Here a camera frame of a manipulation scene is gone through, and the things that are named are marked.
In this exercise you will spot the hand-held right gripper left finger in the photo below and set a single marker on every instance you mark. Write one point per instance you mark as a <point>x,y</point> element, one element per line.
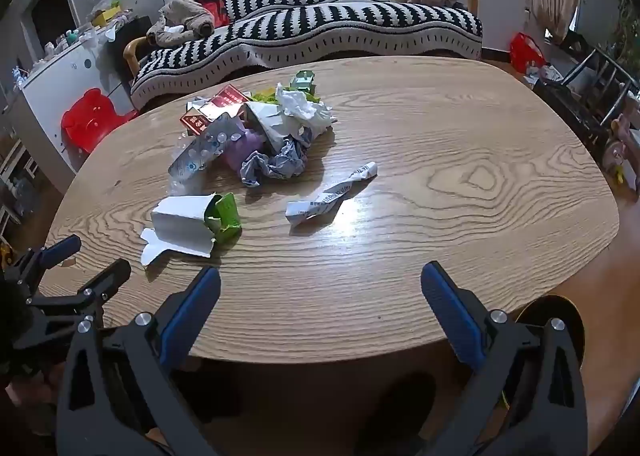
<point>192,316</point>

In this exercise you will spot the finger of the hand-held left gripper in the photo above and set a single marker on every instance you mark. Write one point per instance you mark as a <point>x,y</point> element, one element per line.
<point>112,278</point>
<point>60,248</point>

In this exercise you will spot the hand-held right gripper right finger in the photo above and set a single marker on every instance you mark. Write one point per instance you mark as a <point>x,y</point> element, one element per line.
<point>450,311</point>

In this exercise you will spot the torn white green carton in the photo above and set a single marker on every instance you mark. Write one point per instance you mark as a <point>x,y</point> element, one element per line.
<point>180,223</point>

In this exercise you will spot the black yellow trash bin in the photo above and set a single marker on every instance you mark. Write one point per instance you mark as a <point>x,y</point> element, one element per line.
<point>537,308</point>

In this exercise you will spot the twisted printed paper strip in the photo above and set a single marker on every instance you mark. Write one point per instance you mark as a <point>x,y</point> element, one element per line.
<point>325,196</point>

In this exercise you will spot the blue grey paper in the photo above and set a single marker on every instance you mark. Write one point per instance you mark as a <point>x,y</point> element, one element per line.
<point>280,164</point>

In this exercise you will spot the white paper bag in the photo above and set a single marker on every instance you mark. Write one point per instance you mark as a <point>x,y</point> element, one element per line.
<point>272,124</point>

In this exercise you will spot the white tissue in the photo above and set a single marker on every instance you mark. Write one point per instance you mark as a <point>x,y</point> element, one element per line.
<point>300,106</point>

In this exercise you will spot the white shelf rack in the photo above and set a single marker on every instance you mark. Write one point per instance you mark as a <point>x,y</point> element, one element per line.
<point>12,171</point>

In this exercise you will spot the person's dark leg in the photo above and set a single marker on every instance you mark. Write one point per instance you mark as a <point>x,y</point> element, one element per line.
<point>395,411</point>

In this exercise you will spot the red plastic stool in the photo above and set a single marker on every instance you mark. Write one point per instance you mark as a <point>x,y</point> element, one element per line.
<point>90,119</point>

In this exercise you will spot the white cabinet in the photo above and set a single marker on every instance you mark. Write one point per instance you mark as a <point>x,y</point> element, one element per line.
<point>55,81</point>

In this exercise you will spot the purple wrapper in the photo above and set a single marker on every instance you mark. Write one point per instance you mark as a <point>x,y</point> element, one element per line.
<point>240,149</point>

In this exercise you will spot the clear plastic wrapper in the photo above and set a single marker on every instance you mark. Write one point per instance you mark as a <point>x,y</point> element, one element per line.
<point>196,104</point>

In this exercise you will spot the flattened red white packet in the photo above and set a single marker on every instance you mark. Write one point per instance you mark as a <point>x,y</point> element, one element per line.
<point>227,97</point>

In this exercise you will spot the yellow green wrapper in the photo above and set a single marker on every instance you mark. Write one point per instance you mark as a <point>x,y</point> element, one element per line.
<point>262,96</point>

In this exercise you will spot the yellow box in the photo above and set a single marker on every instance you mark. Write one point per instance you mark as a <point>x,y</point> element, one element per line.
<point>106,15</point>

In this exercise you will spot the pink toy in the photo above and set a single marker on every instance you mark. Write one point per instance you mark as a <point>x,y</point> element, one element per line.
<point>617,141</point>

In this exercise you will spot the small green carton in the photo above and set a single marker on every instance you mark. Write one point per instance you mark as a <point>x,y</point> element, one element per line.
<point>302,81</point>

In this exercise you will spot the brown plush toy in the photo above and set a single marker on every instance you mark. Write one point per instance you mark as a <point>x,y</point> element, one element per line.
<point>185,16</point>

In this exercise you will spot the red bag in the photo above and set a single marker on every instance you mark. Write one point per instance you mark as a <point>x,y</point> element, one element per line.
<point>525,51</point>

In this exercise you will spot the red cushion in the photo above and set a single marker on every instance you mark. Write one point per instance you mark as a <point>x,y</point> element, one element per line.
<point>216,6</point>

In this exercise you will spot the black white striped sofa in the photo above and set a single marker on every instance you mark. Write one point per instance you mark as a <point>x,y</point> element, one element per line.
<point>350,21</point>

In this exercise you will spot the green potted plant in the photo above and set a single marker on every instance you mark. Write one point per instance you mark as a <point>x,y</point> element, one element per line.
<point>625,21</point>

